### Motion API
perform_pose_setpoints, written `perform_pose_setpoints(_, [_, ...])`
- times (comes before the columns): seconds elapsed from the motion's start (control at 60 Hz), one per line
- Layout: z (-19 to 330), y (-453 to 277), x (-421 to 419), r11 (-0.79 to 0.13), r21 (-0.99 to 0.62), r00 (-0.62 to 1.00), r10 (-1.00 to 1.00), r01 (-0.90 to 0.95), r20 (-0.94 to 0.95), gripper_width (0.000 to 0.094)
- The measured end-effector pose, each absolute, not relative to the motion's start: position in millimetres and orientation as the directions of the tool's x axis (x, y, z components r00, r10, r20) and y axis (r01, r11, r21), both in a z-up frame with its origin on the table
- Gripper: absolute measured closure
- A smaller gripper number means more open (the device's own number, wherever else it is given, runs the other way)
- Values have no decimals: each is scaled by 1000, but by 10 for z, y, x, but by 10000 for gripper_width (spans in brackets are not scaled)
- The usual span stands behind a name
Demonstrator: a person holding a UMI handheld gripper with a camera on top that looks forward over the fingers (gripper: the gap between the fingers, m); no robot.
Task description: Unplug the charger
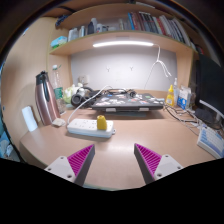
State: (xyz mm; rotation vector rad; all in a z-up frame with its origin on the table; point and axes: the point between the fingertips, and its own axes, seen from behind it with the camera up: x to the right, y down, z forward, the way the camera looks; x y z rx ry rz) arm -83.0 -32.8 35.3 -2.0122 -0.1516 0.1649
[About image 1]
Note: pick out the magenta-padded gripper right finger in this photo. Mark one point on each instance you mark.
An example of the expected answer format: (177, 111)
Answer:
(165, 164)

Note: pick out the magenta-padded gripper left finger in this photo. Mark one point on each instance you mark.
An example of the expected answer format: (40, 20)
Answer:
(63, 165)

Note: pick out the yellow charger block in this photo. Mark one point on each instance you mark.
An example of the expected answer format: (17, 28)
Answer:
(101, 123)

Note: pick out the white power strip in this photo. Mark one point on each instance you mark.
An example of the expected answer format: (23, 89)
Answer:
(81, 126)

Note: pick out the small beige eraser block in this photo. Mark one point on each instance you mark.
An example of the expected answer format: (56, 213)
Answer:
(58, 122)

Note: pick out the white paper roll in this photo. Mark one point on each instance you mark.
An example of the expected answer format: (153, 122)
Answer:
(29, 118)

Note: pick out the grey laptop stand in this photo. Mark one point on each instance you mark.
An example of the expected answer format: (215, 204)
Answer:
(126, 113)

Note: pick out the pink metal thermos flask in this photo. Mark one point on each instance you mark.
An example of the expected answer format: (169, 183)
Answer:
(46, 103)

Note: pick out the yellow squeeze bottle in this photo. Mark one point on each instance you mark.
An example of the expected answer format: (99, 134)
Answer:
(170, 98)

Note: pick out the black headphones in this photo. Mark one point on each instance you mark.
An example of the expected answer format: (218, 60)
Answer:
(76, 99)

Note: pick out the blue and white box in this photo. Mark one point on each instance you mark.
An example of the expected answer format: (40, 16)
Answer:
(183, 98)

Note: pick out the green and white plush toy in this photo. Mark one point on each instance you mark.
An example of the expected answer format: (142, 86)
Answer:
(69, 93)

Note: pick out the clear green-labelled plastic bottle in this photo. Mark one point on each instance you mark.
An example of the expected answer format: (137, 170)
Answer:
(58, 90)

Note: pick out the black laptop with stickers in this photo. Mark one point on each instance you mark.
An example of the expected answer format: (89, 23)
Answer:
(126, 100)

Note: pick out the clear spray bottle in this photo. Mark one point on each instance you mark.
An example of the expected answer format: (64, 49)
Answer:
(175, 86)

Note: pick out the black computer monitor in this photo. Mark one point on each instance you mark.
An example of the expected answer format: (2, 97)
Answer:
(211, 86)

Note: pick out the white LED light bar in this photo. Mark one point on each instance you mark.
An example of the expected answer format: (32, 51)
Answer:
(121, 43)

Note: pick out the wooden shelf unit with books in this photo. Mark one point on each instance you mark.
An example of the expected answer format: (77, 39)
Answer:
(126, 37)

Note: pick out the white wall socket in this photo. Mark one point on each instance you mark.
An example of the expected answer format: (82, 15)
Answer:
(83, 80)

